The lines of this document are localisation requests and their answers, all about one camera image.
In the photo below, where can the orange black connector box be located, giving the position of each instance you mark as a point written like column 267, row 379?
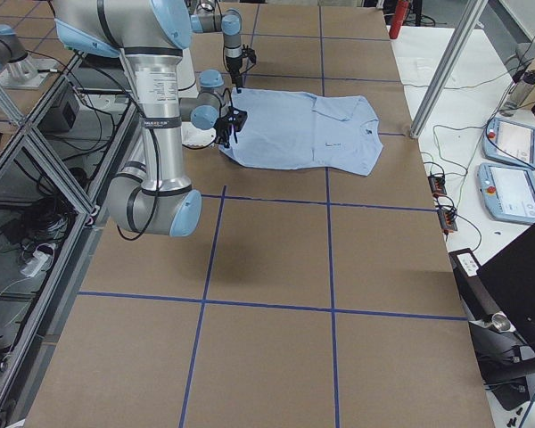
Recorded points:
column 437, row 185

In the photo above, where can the red fire extinguisher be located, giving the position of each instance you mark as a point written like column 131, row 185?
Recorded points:
column 398, row 18

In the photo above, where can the aluminium frame post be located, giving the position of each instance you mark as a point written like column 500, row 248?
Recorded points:
column 448, row 61

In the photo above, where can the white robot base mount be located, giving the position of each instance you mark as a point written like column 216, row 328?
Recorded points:
column 193, row 137

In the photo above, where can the light blue t-shirt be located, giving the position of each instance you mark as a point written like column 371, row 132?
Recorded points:
column 300, row 130

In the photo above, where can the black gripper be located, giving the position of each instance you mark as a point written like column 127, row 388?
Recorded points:
column 234, row 68
column 223, row 126

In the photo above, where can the teach pendant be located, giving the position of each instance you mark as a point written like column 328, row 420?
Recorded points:
column 510, row 142
column 508, row 192

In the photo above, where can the near teach pendant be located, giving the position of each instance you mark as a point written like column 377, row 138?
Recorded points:
column 508, row 192

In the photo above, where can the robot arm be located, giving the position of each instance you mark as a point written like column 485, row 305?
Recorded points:
column 228, row 23
column 152, row 194

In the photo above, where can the black laptop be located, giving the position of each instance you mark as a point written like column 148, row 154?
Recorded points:
column 509, row 277

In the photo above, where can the far teach pendant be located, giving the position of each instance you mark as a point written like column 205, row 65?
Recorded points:
column 510, row 142

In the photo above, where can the water bottle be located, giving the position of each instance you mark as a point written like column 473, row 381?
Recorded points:
column 518, row 95

